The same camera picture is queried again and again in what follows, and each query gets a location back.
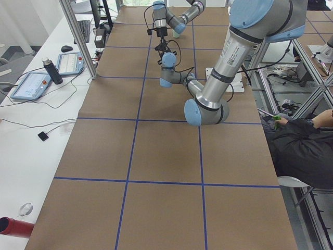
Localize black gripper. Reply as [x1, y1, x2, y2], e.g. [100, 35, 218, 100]
[156, 27, 168, 38]
[155, 37, 171, 56]

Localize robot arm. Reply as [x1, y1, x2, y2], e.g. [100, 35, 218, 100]
[158, 1, 308, 126]
[152, 0, 206, 43]

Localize green cup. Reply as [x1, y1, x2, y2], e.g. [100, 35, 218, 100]
[172, 30, 180, 39]

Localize black power adapter box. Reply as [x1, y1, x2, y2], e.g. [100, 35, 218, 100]
[94, 28, 106, 48]

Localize black monitor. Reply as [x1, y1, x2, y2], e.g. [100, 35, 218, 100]
[89, 0, 113, 30]

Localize black keyboard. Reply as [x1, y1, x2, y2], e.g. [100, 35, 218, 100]
[77, 20, 91, 43]

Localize far blue teach pendant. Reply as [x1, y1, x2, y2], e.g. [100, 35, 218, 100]
[56, 52, 85, 76]

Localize blue teach pendant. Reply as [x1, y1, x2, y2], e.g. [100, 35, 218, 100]
[56, 52, 85, 76]
[10, 72, 52, 101]

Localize black computer mouse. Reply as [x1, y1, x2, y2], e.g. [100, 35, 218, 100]
[61, 45, 73, 53]

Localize black water bottle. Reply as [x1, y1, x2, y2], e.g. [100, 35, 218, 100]
[42, 57, 63, 84]

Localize near blue teach pendant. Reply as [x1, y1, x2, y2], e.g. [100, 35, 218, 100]
[10, 72, 52, 101]

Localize small black square device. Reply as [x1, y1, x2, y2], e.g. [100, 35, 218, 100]
[37, 131, 49, 141]

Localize person in black jacket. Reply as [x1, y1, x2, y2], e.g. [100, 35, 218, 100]
[260, 109, 332, 190]

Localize clear tape roll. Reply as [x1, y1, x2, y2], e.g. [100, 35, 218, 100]
[18, 203, 33, 217]

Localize red cylinder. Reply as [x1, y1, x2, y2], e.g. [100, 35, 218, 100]
[1, 217, 35, 239]

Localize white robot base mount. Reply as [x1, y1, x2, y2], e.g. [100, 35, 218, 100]
[205, 67, 245, 93]

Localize aluminium frame post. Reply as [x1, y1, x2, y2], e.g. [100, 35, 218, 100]
[59, 0, 97, 80]

